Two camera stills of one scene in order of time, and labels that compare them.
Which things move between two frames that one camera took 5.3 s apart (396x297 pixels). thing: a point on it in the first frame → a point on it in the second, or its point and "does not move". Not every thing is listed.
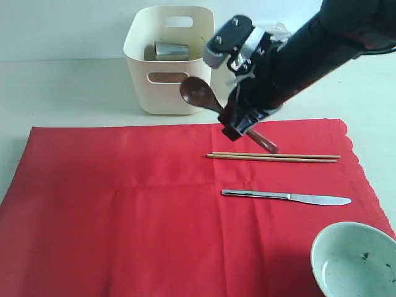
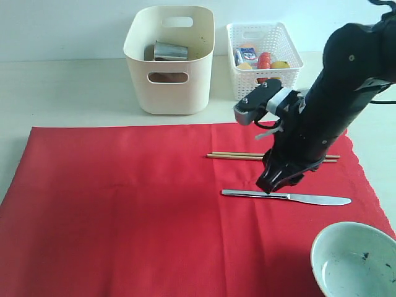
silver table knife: [312, 199] does not move
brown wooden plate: [167, 77] does not move
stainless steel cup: [166, 51] does not move
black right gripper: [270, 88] → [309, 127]
